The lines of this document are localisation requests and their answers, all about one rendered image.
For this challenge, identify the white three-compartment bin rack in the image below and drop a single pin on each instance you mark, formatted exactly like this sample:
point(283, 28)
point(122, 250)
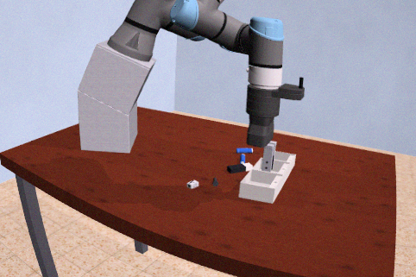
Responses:
point(261, 181)

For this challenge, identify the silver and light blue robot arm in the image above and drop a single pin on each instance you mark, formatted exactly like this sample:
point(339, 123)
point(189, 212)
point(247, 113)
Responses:
point(261, 40)

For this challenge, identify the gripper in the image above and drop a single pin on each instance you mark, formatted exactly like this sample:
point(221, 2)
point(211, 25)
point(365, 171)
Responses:
point(263, 105)

